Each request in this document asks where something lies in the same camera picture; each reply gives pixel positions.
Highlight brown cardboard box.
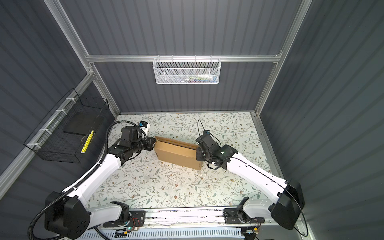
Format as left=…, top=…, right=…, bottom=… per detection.
left=154, top=137, right=202, bottom=171

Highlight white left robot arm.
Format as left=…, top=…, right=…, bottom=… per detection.
left=43, top=121, right=156, bottom=240

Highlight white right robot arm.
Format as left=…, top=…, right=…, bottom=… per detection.
left=196, top=130, right=305, bottom=230

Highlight yellow marker pen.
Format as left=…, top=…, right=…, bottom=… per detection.
left=81, top=130, right=95, bottom=154

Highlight items in white basket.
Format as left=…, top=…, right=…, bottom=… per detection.
left=179, top=74, right=219, bottom=84

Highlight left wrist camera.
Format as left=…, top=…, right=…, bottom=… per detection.
left=139, top=121, right=150, bottom=135

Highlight black corrugated cable conduit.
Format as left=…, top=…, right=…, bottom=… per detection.
left=27, top=120, right=142, bottom=240

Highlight white wire mesh basket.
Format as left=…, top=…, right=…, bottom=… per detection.
left=153, top=60, right=222, bottom=85

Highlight black wire mesh basket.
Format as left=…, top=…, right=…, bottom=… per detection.
left=24, top=89, right=110, bottom=164

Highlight white vented cable duct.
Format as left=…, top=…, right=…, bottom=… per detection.
left=77, top=227, right=245, bottom=240

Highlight aluminium horizontal frame bar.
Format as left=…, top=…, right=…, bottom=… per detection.
left=86, top=54, right=282, bottom=63

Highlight aluminium frame corner post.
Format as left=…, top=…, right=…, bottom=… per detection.
left=44, top=1, right=120, bottom=117

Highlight aluminium right corner post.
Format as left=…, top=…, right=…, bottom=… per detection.
left=255, top=0, right=313, bottom=116

